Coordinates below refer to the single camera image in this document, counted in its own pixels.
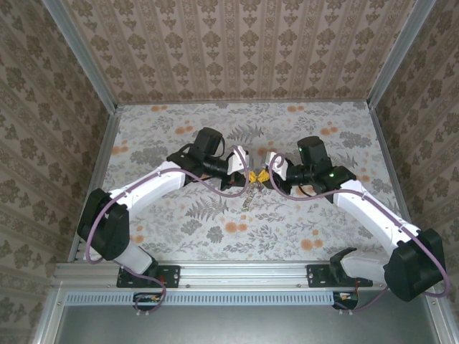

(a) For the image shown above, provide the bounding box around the aluminium frame post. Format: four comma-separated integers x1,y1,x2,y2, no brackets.
367,0,438,108
41,0,120,110

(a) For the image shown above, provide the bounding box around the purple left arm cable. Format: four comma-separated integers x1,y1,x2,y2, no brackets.
82,144,251,317

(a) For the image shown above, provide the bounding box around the aluminium front mounting rail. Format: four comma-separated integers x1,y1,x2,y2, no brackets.
53,261,440,287

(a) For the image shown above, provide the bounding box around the grey slotted cable duct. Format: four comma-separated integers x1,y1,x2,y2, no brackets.
65,290,336,307

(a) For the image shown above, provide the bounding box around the floral patterned table cover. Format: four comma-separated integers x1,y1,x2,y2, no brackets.
82,102,410,262

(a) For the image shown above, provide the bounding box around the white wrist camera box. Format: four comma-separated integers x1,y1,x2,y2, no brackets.
264,150,291,182
227,145,250,176

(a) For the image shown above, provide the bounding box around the aluminium side table rail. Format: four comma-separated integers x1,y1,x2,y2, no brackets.
369,102,440,264
67,105,123,264

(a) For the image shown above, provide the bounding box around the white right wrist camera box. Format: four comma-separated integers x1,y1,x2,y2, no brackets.
264,150,291,182

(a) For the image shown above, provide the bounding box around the grey sheet metal panel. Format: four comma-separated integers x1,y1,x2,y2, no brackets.
53,290,448,344

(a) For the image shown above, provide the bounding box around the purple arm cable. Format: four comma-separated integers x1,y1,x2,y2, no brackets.
82,144,251,317
268,153,451,316

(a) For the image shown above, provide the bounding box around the black connector board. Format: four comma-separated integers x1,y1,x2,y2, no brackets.
132,292,168,312
331,290,360,311

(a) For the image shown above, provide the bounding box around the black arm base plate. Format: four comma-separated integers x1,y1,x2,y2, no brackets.
306,264,374,289
116,264,181,289

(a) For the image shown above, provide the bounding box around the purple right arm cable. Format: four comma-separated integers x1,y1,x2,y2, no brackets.
268,153,451,316

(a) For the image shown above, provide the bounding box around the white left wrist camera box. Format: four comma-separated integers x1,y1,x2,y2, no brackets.
227,145,250,176

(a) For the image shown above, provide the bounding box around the aluminium back table rail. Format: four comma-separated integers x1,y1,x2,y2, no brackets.
116,100,372,107

